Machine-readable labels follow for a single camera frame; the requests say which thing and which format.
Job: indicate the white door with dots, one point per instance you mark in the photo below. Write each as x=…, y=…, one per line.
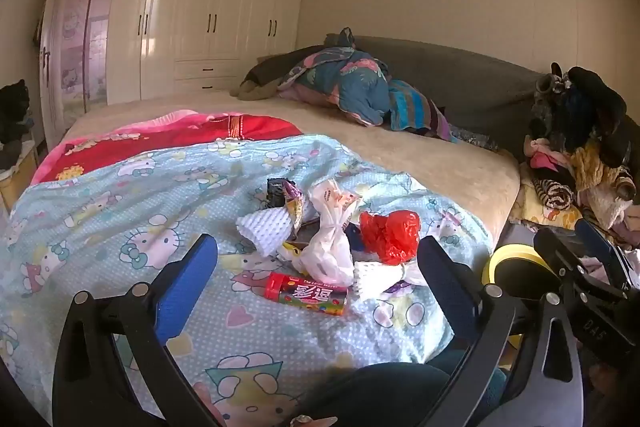
x=47, y=72

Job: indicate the yellow cartoon print blanket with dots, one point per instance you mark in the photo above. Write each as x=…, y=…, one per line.
x=545, y=209

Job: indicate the striped blanket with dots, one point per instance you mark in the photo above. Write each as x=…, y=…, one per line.
x=415, y=107

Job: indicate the dark cloth bundle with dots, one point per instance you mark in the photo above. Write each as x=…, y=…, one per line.
x=12, y=117

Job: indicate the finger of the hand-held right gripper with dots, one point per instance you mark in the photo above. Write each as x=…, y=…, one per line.
x=557, y=254
x=600, y=252

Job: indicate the black wrapper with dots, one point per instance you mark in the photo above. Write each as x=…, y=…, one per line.
x=275, y=194

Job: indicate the beige plush bed cover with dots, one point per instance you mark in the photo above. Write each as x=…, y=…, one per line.
x=400, y=152

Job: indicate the white plastic bag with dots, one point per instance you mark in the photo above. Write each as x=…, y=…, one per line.
x=325, y=252

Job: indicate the red candy tube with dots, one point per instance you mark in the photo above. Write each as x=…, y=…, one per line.
x=305, y=294

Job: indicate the person's leg dark trousers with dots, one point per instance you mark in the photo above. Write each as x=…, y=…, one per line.
x=380, y=392

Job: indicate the silver purple wrapper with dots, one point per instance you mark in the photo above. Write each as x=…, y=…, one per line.
x=294, y=207

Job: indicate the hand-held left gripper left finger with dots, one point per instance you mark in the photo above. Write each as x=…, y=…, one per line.
x=185, y=287

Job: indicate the white foam net sleeve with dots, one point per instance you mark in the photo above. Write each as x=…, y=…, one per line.
x=265, y=229
x=372, y=279

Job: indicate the white wardrobe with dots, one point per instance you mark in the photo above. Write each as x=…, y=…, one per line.
x=200, y=7

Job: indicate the dark patterned cloth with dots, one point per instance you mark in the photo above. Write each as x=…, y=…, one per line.
x=475, y=139

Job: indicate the white bedside cabinet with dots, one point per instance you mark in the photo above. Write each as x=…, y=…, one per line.
x=17, y=179

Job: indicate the grey bed headboard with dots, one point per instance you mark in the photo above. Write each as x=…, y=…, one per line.
x=450, y=77

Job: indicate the light blue cartoon print blanket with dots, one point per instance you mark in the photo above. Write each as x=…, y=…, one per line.
x=125, y=207

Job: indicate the red plastic bag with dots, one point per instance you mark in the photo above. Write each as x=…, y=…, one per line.
x=390, y=234

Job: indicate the red blanket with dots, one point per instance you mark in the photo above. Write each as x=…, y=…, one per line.
x=165, y=137

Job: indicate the pile of clothes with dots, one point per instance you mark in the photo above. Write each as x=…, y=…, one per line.
x=585, y=122

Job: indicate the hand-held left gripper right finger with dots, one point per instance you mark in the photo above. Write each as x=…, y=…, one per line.
x=442, y=284

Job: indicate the yellow rimmed black bin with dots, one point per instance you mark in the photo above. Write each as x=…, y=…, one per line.
x=500, y=257

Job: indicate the blue floral quilt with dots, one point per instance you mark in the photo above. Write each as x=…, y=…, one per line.
x=350, y=82

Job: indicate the dark brown blanket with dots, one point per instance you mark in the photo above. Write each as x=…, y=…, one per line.
x=265, y=74

